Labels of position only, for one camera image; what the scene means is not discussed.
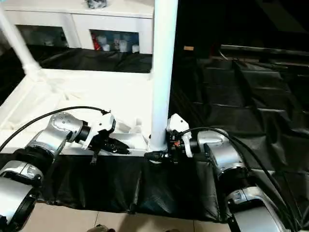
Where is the white plastic table top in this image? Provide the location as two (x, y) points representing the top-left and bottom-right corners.
(0, 68), (167, 165)

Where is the white plastic table leg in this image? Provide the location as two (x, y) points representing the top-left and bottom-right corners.
(148, 0), (180, 153)
(0, 3), (42, 78)

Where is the black table mat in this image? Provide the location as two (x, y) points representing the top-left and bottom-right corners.
(0, 45), (309, 229)

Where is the red bottle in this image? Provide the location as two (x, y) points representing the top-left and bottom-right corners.
(92, 35), (101, 52)

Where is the white glass-door cabinet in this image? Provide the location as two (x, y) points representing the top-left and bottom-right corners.
(0, 0), (155, 56)

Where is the dark long bar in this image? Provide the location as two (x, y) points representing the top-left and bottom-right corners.
(220, 44), (309, 59)

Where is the dark bundle on cabinet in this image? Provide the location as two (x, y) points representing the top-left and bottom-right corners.
(84, 0), (109, 10)

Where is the black left camera cable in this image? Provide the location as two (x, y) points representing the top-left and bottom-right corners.
(0, 105), (112, 151)

